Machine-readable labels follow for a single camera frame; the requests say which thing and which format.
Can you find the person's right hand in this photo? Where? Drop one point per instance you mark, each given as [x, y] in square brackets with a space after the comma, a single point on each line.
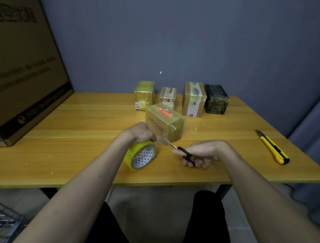
[207, 152]

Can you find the person's left hand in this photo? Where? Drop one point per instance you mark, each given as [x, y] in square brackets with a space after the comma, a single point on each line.
[138, 132]

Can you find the yellow tape roll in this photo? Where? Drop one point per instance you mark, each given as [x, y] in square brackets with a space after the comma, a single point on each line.
[130, 155]

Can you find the small carton yellow tape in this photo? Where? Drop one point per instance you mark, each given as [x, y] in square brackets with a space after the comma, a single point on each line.
[144, 96]

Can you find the small carton red label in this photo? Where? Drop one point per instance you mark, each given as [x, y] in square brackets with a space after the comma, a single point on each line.
[168, 96]

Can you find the black cardboard box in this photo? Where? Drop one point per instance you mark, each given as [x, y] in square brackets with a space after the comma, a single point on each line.
[217, 99]

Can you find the brown box with white label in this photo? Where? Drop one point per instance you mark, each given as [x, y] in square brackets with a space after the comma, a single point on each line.
[193, 99]

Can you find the person's left forearm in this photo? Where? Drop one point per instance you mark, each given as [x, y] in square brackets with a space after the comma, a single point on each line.
[67, 202]

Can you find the person's right forearm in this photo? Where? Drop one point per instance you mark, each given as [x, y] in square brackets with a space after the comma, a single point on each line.
[275, 202]

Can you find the person's black trousers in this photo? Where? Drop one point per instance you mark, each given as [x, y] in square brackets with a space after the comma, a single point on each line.
[207, 220]

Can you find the black table leg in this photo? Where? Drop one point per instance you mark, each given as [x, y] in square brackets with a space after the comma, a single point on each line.
[48, 192]
[223, 191]

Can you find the yellow utility knife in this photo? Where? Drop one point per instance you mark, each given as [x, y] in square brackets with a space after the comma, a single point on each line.
[273, 147]

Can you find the grey pleated curtain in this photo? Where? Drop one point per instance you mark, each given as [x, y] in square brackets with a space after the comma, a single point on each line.
[308, 160]

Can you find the large flat brown carton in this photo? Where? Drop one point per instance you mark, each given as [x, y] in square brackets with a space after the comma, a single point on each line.
[27, 70]

